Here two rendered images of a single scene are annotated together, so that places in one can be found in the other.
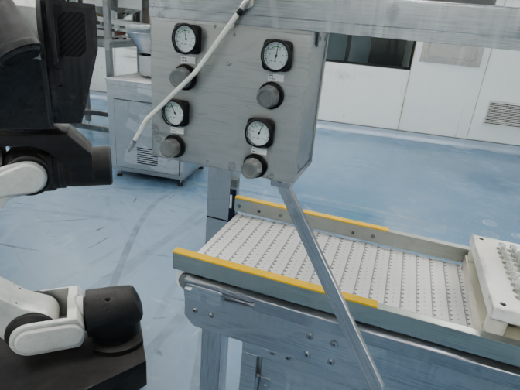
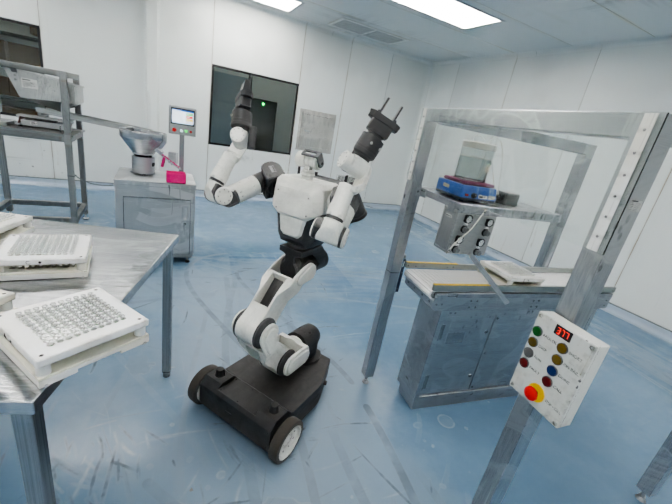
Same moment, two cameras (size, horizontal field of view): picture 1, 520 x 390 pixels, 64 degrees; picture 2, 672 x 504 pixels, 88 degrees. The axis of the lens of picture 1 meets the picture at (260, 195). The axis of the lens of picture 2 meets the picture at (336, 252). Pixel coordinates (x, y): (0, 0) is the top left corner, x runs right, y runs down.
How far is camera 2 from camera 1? 1.55 m
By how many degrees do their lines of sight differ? 37
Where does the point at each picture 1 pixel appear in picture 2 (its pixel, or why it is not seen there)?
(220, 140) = (468, 245)
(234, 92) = (475, 232)
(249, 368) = (440, 322)
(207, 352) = (377, 337)
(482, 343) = (511, 288)
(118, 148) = not seen: hidden behind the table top
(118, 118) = (128, 212)
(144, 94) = (156, 192)
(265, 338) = (457, 306)
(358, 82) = (256, 163)
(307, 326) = (471, 298)
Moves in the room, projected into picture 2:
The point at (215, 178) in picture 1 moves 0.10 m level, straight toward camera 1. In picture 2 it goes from (397, 255) to (413, 262)
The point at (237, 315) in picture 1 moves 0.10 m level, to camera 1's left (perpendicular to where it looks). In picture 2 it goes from (450, 301) to (438, 304)
